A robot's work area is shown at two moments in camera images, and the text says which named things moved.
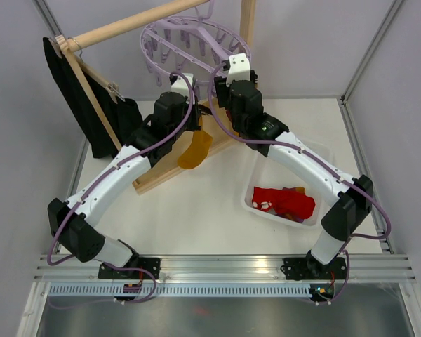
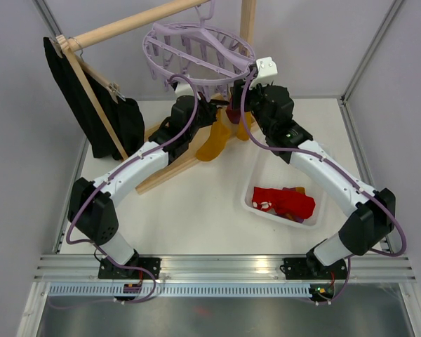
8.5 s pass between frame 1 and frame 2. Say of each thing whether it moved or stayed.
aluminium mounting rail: stayed
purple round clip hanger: moved
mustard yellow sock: moved
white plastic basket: stayed
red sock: stayed
